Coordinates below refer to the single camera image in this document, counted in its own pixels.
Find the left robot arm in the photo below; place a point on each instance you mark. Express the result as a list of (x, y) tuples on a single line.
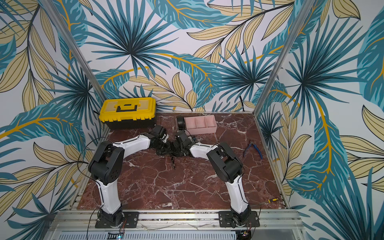
[(106, 165)]

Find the yellow black screwdriver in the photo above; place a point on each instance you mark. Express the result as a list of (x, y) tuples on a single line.
[(269, 201)]

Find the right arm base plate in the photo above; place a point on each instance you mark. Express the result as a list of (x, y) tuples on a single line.
[(229, 219)]

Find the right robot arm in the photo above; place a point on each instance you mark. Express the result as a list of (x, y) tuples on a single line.
[(227, 166)]

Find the yellow black toolbox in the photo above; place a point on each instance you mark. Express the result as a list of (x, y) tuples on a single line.
[(131, 113)]

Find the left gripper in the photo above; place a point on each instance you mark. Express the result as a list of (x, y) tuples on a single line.
[(163, 153)]

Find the pink divided storage tray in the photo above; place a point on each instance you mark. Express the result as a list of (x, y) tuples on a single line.
[(199, 125)]

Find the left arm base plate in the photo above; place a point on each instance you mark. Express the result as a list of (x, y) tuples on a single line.
[(127, 220)]

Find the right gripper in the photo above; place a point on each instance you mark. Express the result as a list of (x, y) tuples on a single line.
[(177, 150)]

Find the blue handled pliers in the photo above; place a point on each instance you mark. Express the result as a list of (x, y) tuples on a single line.
[(254, 146)]

